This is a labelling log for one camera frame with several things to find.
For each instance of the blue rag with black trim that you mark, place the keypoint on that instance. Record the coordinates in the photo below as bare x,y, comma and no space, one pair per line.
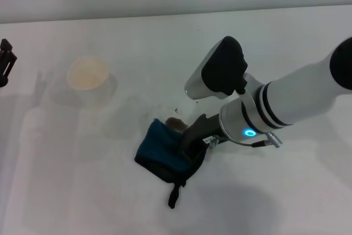
162,149

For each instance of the right wrist camera housing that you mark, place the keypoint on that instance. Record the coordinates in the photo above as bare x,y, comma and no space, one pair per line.
217,70

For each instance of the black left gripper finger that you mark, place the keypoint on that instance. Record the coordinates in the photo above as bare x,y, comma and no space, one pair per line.
6,61

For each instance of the dark brown water stain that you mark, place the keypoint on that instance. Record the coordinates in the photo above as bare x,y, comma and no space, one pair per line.
176,122

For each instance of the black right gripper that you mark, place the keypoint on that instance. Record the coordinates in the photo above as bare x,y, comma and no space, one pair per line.
200,133

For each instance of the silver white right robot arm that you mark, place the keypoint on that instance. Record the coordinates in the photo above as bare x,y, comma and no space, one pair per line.
288,100

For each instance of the white paper cup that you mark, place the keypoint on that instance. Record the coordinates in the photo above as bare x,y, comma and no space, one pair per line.
88,74

